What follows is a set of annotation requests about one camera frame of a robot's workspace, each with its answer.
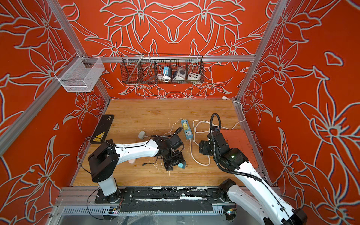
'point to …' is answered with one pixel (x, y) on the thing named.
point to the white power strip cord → (217, 126)
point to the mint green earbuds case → (141, 134)
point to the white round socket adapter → (181, 74)
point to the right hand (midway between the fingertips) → (201, 144)
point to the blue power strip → (188, 132)
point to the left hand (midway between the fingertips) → (183, 166)
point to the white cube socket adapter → (192, 76)
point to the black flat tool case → (102, 130)
